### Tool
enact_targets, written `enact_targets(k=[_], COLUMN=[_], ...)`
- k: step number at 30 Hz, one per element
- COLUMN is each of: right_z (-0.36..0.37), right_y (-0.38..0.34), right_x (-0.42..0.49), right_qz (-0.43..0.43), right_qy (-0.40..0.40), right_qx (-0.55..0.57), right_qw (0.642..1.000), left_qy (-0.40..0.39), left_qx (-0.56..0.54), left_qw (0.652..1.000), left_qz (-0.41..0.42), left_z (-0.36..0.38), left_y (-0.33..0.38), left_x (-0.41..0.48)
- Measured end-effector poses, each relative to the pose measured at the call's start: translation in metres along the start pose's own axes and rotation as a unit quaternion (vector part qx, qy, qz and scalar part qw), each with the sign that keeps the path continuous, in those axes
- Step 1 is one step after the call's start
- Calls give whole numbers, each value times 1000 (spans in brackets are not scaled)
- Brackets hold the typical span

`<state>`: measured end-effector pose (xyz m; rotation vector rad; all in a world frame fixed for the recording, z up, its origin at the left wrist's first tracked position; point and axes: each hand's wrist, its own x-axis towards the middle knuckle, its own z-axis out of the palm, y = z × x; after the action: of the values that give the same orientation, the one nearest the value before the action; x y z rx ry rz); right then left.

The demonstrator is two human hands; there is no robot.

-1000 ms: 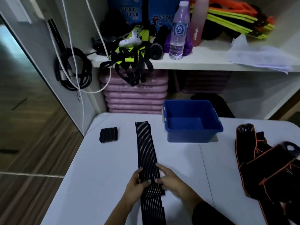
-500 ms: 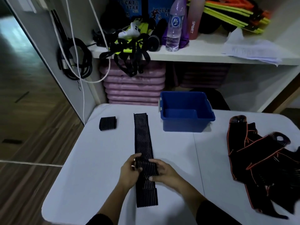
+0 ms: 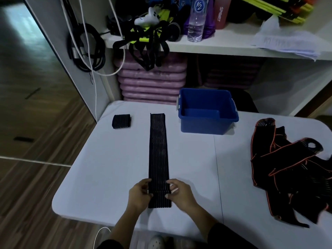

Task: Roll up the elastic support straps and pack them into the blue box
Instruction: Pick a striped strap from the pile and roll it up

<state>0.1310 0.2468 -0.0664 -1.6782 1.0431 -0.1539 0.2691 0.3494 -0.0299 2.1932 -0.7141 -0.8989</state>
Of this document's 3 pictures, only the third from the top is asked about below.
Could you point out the person's left hand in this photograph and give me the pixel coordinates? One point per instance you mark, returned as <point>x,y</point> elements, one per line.
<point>138,198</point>

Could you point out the person's right hand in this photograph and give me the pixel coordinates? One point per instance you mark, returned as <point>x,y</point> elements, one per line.
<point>185,198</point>

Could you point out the blue plastic bin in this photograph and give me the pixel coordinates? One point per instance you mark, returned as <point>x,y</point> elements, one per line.
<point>205,125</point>

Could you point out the person's right forearm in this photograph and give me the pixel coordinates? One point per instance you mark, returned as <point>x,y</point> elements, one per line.
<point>202,220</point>

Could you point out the person's left forearm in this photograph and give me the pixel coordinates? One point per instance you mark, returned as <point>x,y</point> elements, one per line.
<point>122,228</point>

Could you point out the person's white shoe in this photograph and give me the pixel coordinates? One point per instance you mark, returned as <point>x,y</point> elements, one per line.
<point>155,242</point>

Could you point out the stack of pink mats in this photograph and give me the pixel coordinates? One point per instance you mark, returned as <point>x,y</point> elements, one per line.
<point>153,85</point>
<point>230,75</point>

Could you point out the black chair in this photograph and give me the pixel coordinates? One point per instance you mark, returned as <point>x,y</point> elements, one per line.
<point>246,101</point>

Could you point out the white shelf unit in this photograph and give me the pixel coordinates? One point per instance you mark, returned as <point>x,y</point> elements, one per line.
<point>233,44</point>

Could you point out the black cylindrical roller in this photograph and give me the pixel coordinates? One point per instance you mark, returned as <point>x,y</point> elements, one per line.
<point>175,31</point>

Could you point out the clear plastic water bottle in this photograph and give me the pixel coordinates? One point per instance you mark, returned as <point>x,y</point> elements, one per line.
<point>197,25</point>

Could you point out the purple bottle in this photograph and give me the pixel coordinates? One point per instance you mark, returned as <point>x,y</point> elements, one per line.
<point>210,25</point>

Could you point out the white handheld controller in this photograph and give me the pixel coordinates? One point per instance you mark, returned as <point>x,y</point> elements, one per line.
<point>146,20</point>

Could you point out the white paper sheets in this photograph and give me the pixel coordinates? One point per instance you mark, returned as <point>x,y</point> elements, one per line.
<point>285,41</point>

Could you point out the pink sport bottle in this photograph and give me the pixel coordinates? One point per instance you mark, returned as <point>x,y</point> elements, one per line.
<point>221,15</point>

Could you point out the black round bag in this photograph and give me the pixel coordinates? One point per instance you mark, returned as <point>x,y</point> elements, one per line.
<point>238,15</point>

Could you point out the black cloth bag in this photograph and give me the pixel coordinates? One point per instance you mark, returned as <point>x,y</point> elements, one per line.
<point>129,6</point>

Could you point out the yellow orange agility ladder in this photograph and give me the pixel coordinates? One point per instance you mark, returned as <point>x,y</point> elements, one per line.
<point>272,7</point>

